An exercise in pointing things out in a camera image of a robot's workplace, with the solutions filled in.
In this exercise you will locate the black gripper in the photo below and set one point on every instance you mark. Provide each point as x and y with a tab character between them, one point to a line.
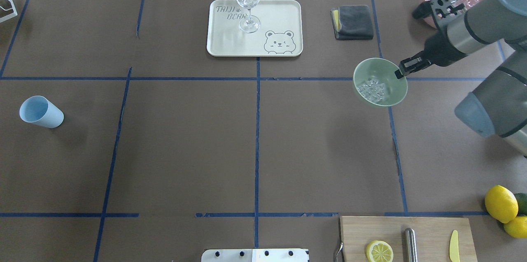
439	52

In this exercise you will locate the green ceramic bowl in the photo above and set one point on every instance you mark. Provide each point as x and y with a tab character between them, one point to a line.
383	70

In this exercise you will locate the light blue plastic cup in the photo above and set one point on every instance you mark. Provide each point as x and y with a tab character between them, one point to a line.
38	110

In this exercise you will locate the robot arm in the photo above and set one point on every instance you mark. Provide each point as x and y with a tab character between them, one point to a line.
498	106

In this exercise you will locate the ice cubes in bowl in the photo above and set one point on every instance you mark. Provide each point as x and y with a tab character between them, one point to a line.
373	90

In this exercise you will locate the grey folded cloth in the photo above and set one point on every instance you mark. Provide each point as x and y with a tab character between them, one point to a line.
352	22

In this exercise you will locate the yellow lemon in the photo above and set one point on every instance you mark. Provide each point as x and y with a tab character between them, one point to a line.
501	204
517	228

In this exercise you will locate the green avocado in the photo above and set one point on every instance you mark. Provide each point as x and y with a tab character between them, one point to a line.
521	199

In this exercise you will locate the wooden cutting board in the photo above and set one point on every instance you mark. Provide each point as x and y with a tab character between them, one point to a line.
431	237

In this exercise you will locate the steel muddler black cap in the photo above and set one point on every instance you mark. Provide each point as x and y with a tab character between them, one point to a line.
411	245

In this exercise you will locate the half lemon slice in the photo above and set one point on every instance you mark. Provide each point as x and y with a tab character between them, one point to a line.
379	251

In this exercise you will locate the yellow plastic knife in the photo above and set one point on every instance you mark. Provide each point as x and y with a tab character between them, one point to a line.
453	251

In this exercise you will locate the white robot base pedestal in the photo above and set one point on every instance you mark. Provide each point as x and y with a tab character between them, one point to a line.
256	255

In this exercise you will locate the white wire cup rack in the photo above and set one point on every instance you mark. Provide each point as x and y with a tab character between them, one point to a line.
7	10

